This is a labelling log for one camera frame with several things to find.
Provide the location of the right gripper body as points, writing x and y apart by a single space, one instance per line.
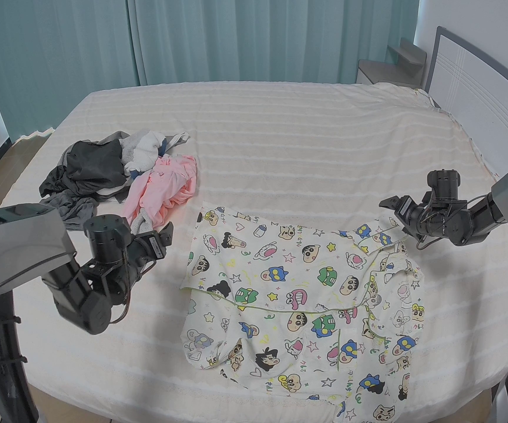
417 218

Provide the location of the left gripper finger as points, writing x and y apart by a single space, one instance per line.
168 234

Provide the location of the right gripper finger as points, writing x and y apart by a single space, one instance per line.
399 203

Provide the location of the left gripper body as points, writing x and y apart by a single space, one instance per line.
148 247

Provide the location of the white printed pyjama top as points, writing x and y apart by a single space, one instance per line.
298 289

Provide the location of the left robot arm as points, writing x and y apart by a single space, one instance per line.
20 245

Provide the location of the pile of clothes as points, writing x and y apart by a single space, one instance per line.
95 165

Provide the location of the bed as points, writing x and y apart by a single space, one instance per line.
302 148

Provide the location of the grey bedside table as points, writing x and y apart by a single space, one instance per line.
386 71

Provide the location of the blue-green curtain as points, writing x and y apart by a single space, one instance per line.
60 38
258 24

